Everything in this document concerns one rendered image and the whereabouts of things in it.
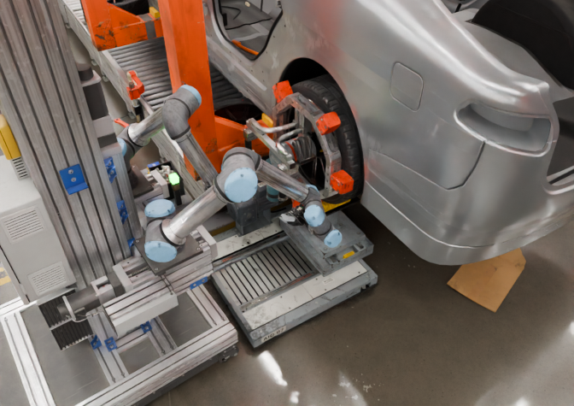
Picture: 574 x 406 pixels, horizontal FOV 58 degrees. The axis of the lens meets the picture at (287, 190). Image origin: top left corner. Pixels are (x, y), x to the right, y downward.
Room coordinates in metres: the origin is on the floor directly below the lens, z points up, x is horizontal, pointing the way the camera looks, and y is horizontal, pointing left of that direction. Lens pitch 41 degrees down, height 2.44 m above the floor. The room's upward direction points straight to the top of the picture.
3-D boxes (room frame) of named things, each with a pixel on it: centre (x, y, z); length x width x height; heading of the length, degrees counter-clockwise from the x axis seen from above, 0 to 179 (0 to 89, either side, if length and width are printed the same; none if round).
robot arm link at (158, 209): (1.51, 0.51, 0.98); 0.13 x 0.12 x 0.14; 9
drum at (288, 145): (2.12, -0.03, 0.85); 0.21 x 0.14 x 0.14; 122
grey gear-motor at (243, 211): (2.37, 0.15, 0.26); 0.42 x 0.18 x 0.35; 122
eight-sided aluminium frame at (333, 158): (2.16, -0.09, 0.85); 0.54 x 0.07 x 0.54; 32
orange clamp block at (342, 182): (1.89, -0.26, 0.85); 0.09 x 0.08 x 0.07; 32
